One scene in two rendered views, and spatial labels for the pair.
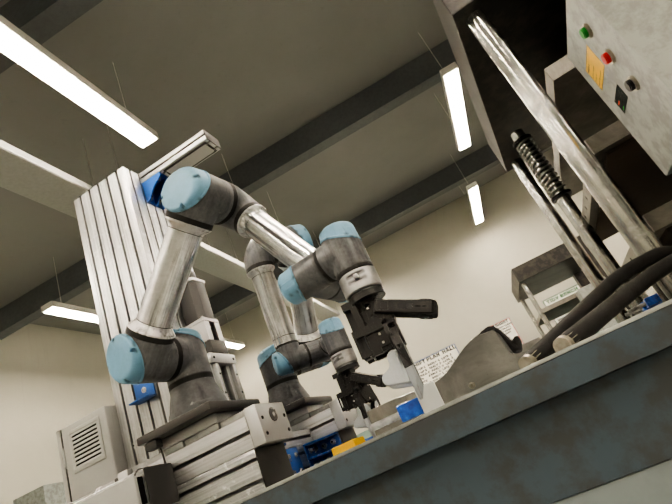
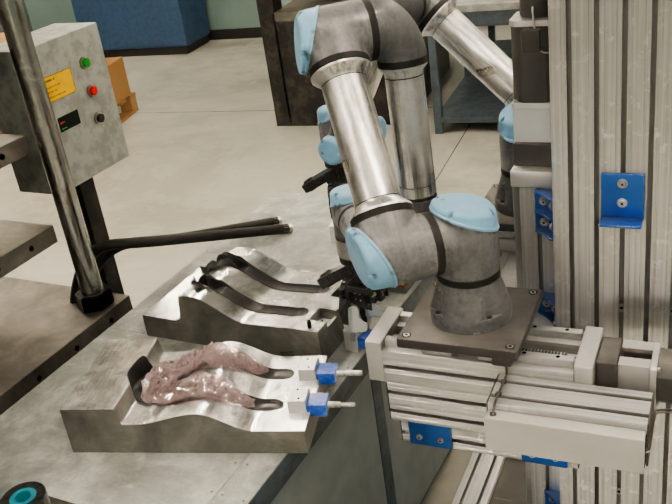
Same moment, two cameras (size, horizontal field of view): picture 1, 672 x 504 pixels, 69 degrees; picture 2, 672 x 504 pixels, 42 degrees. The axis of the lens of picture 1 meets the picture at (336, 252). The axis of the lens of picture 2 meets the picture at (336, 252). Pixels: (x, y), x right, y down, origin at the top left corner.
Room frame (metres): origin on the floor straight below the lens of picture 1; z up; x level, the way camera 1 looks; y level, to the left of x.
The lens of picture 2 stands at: (3.15, 0.44, 1.90)
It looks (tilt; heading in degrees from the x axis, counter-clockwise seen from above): 26 degrees down; 192
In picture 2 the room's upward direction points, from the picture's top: 8 degrees counter-clockwise
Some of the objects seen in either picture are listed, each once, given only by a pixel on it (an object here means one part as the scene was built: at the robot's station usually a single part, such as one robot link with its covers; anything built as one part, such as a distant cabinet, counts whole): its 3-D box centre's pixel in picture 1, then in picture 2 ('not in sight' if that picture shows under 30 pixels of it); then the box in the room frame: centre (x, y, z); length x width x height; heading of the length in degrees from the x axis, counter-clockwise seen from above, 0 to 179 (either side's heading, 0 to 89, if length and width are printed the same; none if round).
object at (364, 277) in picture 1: (361, 285); not in sight; (0.88, -0.02, 1.07); 0.08 x 0.08 x 0.05
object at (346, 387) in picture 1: (353, 387); (361, 278); (1.46, 0.12, 0.99); 0.09 x 0.08 x 0.12; 64
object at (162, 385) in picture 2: not in sight; (199, 373); (1.68, -0.21, 0.90); 0.26 x 0.18 x 0.08; 89
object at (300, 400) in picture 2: not in sight; (323, 404); (1.74, 0.06, 0.85); 0.13 x 0.05 x 0.05; 89
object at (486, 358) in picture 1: (469, 377); (253, 298); (1.32, -0.18, 0.87); 0.50 x 0.26 x 0.14; 72
